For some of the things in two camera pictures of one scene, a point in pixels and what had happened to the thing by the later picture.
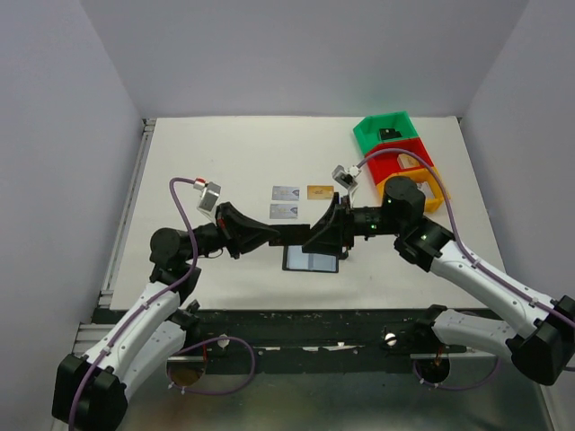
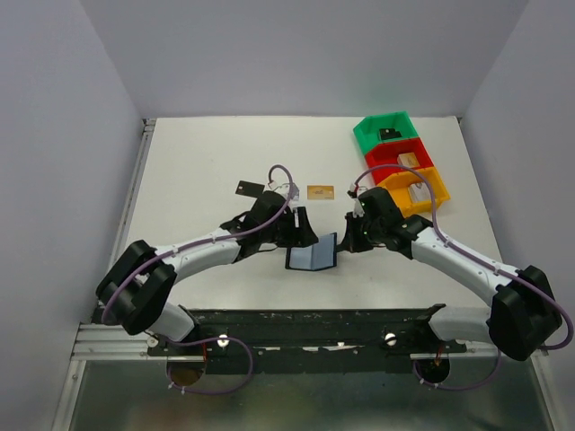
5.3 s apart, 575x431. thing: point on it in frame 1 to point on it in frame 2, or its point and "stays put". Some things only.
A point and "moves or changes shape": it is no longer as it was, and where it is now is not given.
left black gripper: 225,229 to 297,225
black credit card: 290,235 moves or changes shape
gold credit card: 318,192 stays put
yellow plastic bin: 418,176 stays put
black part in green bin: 388,133 stays put
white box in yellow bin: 424,188 stays put
